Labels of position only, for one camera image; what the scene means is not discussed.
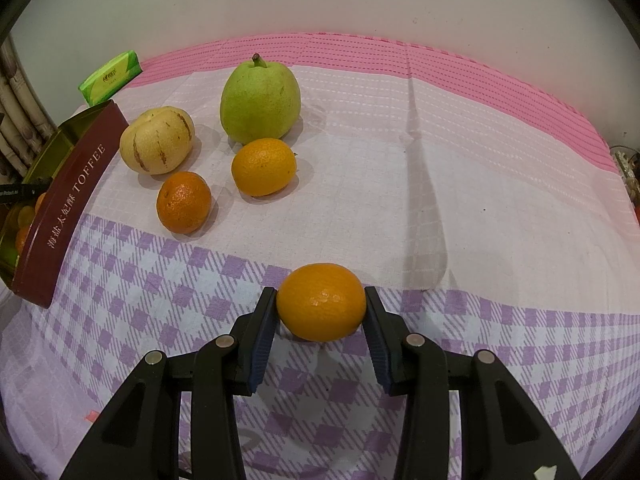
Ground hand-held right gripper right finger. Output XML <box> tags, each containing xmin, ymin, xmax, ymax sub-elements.
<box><xmin>363</xmin><ymin>286</ymin><xmax>583</xmax><ymax>480</ymax></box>

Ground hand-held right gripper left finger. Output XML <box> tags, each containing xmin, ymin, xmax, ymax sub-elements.
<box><xmin>59</xmin><ymin>286</ymin><xmax>279</xmax><ymax>480</ymax></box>

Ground red and gold tin box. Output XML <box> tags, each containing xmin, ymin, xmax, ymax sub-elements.
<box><xmin>0</xmin><ymin>100</ymin><xmax>131</xmax><ymax>310</ymax></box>

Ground yellow striped pepino melon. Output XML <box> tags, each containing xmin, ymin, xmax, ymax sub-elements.
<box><xmin>119</xmin><ymin>106</ymin><xmax>196</xmax><ymax>176</ymax></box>

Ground green pear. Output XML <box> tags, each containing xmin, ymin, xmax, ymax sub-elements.
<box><xmin>220</xmin><ymin>53</ymin><xmax>302</xmax><ymax>145</ymax></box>

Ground green tissue pack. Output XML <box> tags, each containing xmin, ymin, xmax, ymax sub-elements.
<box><xmin>77</xmin><ymin>50</ymin><xmax>143</xmax><ymax>107</ymax></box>

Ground pink and purple checked tablecloth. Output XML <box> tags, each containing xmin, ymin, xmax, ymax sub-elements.
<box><xmin>0</xmin><ymin>32</ymin><xmax>640</xmax><ymax>480</ymax></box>

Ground small cluttered trinkets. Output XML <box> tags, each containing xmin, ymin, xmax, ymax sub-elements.
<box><xmin>607</xmin><ymin>144</ymin><xmax>640</xmax><ymax>221</ymax></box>

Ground cream bamboo-style frame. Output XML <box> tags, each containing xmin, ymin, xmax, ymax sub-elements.
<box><xmin>0</xmin><ymin>35</ymin><xmax>58</xmax><ymax>181</ymax></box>

